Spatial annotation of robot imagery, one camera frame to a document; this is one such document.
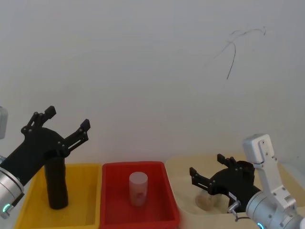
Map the thin dark cable silver plug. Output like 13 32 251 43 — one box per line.
227 200 250 221

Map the brownish translucent round object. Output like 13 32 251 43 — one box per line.
195 189 215 211

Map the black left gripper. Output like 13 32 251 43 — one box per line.
0 105 92 186

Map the black cylinder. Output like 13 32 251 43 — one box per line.
44 156 70 210

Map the cream plastic bin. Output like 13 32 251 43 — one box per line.
165 154 305 216

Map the yellow plastic bin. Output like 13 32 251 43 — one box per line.
13 163 102 229

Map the red plastic bin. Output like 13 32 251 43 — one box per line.
98 161 181 229

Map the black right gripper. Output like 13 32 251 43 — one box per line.
189 154 262 213

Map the translucent white cylinder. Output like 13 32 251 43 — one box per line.
129 171 149 208

